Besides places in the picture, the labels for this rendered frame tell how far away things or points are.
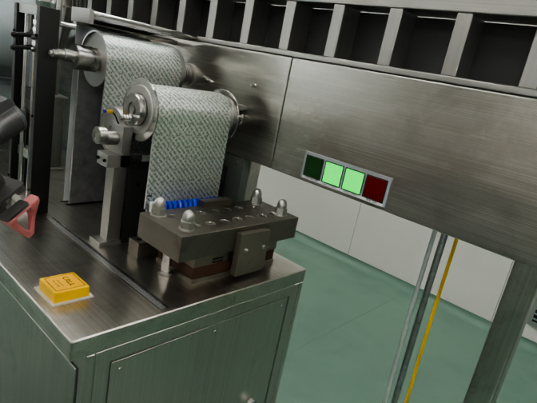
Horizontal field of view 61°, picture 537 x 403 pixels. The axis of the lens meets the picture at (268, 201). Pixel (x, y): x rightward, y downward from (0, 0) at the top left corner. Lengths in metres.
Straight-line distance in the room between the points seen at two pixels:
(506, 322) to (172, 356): 0.75
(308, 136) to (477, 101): 0.42
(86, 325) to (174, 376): 0.27
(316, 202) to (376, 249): 0.68
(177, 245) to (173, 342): 0.20
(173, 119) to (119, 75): 0.25
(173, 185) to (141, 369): 0.45
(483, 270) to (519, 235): 2.53
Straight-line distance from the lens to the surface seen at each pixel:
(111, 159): 1.16
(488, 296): 3.55
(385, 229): 3.74
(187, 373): 1.12
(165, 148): 1.14
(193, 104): 1.17
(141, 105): 1.11
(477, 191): 1.00
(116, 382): 0.99
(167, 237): 1.03
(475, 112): 1.01
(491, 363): 1.26
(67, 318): 0.94
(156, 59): 1.38
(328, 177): 1.15
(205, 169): 1.24
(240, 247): 1.10
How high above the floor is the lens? 1.40
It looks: 16 degrees down
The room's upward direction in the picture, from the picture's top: 11 degrees clockwise
